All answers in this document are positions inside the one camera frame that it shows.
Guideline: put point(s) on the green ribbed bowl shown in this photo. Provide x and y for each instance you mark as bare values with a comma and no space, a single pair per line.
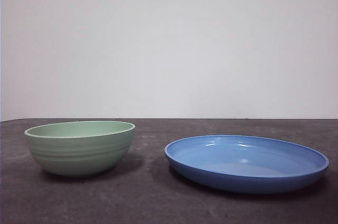
79,155

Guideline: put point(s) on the blue round plate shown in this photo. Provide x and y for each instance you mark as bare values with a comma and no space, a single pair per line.
237,181

